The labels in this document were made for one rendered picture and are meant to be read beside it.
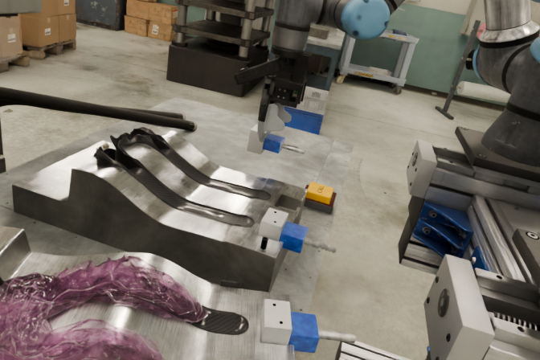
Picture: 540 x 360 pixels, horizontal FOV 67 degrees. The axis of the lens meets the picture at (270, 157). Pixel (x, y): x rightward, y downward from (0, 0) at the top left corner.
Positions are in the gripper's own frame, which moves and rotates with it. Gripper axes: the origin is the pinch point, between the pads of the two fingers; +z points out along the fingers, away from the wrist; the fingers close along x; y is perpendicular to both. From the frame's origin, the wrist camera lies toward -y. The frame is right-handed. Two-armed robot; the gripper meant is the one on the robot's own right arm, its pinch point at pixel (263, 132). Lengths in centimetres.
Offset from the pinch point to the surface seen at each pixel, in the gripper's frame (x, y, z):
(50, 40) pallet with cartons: 307, -334, 75
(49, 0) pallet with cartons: 307, -333, 32
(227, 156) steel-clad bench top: 13.5, -12.2, 15.0
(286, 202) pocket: -15.7, 11.2, 7.4
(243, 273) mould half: -36.0, 9.5, 11.1
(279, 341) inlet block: -49, 19, 9
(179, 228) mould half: -35.9, -2.4, 6.6
